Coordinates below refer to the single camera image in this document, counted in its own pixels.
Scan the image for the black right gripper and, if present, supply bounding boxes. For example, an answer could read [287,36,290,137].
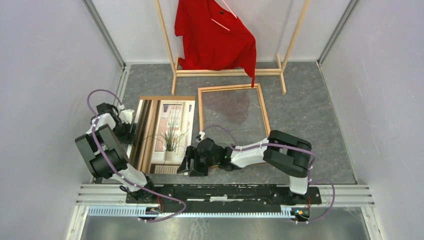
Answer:
[176,146,219,178]

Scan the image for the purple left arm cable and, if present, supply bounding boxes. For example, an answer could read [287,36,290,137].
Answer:
[86,89,187,223]

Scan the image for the plant photo print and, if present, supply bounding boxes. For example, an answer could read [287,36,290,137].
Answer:
[128,96,196,175]

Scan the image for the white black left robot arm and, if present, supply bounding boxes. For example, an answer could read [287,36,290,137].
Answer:
[75,103,157,204]

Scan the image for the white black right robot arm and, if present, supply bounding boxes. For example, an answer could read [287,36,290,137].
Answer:
[176,130,317,204]

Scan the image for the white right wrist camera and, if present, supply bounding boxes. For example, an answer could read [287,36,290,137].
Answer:
[195,131,206,143]

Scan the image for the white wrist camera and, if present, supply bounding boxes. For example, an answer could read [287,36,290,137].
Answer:
[195,131,206,143]
[118,104,135,124]

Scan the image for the pink clothes hanger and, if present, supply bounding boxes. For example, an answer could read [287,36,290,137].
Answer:
[207,0,239,32]

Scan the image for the light wooden clothes rack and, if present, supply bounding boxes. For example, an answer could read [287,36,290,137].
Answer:
[154,0,311,96]

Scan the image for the red t-shirt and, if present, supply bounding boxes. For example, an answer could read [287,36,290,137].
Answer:
[174,0,257,84]

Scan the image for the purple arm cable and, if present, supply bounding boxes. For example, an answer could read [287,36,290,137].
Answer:
[202,124,336,225]
[86,89,187,223]

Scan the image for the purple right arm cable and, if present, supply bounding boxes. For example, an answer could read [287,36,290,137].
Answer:
[202,124,336,225]

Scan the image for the aluminium rail frame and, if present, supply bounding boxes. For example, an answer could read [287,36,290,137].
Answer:
[66,62,385,240]

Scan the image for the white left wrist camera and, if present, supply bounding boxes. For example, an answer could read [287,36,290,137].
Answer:
[118,104,135,124]

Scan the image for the grey slotted cable duct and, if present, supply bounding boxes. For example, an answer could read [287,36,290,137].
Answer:
[87,206,295,219]

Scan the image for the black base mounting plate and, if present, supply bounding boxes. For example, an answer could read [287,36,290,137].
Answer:
[119,184,323,214]

